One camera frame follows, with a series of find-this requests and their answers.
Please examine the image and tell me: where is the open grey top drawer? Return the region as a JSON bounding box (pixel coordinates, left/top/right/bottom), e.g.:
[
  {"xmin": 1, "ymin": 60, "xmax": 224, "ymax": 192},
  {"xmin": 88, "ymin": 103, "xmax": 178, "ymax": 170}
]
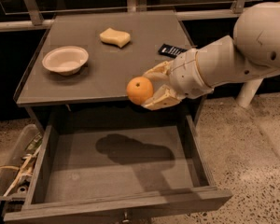
[{"xmin": 5, "ymin": 116, "xmax": 231, "ymax": 224}]

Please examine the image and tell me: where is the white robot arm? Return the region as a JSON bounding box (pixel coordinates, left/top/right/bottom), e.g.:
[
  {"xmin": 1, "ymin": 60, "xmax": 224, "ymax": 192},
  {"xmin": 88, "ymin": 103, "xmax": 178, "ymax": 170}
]
[{"xmin": 142, "ymin": 2, "xmax": 280, "ymax": 110}]

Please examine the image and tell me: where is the metal drawer handle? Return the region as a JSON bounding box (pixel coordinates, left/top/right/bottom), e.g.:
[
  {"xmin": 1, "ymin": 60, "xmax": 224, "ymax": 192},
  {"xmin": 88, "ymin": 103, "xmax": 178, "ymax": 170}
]
[{"xmin": 121, "ymin": 211, "xmax": 131, "ymax": 224}]

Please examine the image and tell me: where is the grey cabinet counter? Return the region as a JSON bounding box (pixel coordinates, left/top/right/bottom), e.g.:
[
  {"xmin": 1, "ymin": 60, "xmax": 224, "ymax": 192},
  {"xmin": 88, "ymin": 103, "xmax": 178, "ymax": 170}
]
[{"xmin": 12, "ymin": 9, "xmax": 217, "ymax": 133}]

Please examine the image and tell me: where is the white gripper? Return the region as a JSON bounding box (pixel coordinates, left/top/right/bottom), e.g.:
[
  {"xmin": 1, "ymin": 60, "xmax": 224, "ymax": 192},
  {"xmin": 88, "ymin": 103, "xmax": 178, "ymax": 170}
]
[{"xmin": 142, "ymin": 49, "xmax": 213, "ymax": 110}]

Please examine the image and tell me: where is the orange fruit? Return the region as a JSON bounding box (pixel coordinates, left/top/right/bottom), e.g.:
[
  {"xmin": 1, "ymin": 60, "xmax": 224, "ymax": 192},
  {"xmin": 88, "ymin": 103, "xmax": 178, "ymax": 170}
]
[{"xmin": 126, "ymin": 77, "xmax": 154, "ymax": 105}]

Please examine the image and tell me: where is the yellow sponge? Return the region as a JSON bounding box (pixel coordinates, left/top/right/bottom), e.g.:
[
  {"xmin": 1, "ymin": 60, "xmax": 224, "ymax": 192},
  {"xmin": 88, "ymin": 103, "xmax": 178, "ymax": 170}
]
[{"xmin": 100, "ymin": 28, "xmax": 131, "ymax": 48}]

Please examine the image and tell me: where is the clear plastic storage bin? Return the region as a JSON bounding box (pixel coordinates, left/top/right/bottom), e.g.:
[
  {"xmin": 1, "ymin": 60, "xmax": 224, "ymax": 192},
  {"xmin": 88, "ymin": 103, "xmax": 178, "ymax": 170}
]
[{"xmin": 0, "ymin": 124, "xmax": 42, "ymax": 201}]

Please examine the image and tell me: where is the white paper bowl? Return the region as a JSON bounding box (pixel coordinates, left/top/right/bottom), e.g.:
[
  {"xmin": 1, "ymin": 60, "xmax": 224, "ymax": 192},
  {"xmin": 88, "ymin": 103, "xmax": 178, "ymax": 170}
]
[{"xmin": 42, "ymin": 46, "xmax": 89, "ymax": 76}]

